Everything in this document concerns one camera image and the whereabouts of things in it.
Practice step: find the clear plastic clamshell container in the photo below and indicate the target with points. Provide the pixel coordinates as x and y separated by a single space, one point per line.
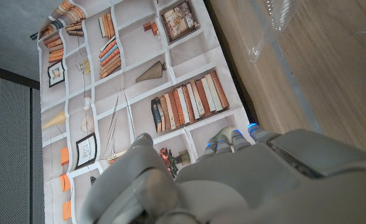
279 18

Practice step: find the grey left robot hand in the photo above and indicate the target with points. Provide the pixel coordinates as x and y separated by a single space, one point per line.
248 186

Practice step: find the printed bookshelf backdrop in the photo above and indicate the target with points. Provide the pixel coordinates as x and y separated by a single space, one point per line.
139 56

